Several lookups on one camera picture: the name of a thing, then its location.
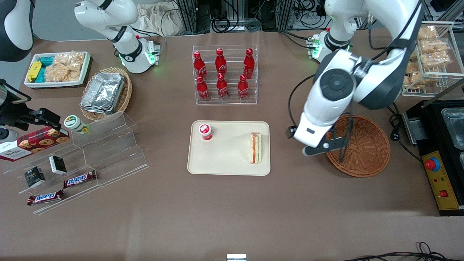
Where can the oval wicker basket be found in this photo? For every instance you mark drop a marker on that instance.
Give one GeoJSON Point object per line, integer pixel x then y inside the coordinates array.
{"type": "Point", "coordinates": [127, 90]}

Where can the Snickers chocolate bar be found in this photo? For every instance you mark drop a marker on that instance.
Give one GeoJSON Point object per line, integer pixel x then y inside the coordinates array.
{"type": "Point", "coordinates": [79, 179]}
{"type": "Point", "coordinates": [45, 197]}

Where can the yellow control panel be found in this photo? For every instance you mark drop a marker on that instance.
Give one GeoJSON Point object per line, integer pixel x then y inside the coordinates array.
{"type": "Point", "coordinates": [447, 181]}

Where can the teal snack packet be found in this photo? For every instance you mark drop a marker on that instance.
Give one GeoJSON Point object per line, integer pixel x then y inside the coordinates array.
{"type": "Point", "coordinates": [47, 61]}
{"type": "Point", "coordinates": [41, 75]}

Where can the silver foil packets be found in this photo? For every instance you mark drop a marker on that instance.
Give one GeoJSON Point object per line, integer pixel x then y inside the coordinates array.
{"type": "Point", "coordinates": [103, 90]}

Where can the white rectangular snack bin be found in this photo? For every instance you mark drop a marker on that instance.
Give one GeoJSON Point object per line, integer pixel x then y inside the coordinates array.
{"type": "Point", "coordinates": [54, 84]}

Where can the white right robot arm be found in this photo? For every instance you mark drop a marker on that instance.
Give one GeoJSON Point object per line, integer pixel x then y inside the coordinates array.
{"type": "Point", "coordinates": [108, 14]}

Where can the green white yogurt bottle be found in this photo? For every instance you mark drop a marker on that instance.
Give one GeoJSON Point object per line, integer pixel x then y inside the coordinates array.
{"type": "Point", "coordinates": [74, 123]}

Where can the rice cracker bag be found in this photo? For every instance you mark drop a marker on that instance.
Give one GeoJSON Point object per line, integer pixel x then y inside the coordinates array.
{"type": "Point", "coordinates": [67, 67]}
{"type": "Point", "coordinates": [427, 32]}
{"type": "Point", "coordinates": [435, 53]}
{"type": "Point", "coordinates": [413, 74]}

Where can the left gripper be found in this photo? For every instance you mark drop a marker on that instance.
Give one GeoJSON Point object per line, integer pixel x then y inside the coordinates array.
{"type": "Point", "coordinates": [288, 133]}

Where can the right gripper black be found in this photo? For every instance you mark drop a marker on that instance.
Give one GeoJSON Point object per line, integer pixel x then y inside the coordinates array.
{"type": "Point", "coordinates": [14, 113]}

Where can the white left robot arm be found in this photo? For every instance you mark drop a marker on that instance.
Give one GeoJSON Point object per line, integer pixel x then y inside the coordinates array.
{"type": "Point", "coordinates": [326, 105]}

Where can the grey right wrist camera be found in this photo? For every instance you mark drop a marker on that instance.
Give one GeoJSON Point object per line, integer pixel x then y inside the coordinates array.
{"type": "Point", "coordinates": [7, 135]}

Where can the cream plastic tray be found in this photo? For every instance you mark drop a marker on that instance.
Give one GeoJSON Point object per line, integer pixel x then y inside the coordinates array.
{"type": "Point", "coordinates": [228, 156]}

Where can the clear acrylic bottle rack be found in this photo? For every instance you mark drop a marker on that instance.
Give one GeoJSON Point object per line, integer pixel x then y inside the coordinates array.
{"type": "Point", "coordinates": [232, 103]}

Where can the Walkers tartan cookie box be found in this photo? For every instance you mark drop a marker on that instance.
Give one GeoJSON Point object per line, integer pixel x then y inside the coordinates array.
{"type": "Point", "coordinates": [32, 143]}

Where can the red capped small cup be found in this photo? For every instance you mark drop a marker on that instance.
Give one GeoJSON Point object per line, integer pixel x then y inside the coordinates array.
{"type": "Point", "coordinates": [205, 131]}

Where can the layered sandwich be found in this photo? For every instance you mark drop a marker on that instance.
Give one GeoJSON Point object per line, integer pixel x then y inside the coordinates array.
{"type": "Point", "coordinates": [255, 148]}

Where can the aluminium foil container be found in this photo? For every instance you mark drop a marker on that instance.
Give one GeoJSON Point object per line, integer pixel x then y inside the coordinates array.
{"type": "Point", "coordinates": [95, 110]}

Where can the round wicker basket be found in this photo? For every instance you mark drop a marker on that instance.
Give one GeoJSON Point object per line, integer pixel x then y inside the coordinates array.
{"type": "Point", "coordinates": [366, 152]}

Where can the beige cloth bag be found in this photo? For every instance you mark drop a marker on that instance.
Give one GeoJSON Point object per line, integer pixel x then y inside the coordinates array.
{"type": "Point", "coordinates": [159, 18]}

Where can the red cola bottle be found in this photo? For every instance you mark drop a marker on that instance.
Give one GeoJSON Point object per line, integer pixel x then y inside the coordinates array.
{"type": "Point", "coordinates": [203, 90]}
{"type": "Point", "coordinates": [220, 62]}
{"type": "Point", "coordinates": [243, 88]}
{"type": "Point", "coordinates": [248, 64]}
{"type": "Point", "coordinates": [222, 87]}
{"type": "Point", "coordinates": [199, 65]}

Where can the yellow snack packet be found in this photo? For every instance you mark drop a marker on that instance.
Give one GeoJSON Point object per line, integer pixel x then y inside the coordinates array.
{"type": "Point", "coordinates": [33, 71]}

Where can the small black carton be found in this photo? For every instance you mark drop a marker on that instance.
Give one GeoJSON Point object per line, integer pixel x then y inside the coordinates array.
{"type": "Point", "coordinates": [58, 165]}
{"type": "Point", "coordinates": [34, 177]}

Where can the black countertop appliance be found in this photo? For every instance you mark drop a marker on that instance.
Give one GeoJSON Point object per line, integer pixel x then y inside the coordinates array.
{"type": "Point", "coordinates": [431, 127]}

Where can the clear acrylic stepped stand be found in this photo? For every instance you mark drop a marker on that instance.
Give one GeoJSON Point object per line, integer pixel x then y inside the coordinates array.
{"type": "Point", "coordinates": [112, 152]}

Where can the red emergency stop button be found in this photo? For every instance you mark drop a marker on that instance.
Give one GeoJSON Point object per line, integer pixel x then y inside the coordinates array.
{"type": "Point", "coordinates": [432, 164]}

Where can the steel pan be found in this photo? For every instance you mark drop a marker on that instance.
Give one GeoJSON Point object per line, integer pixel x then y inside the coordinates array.
{"type": "Point", "coordinates": [455, 127]}

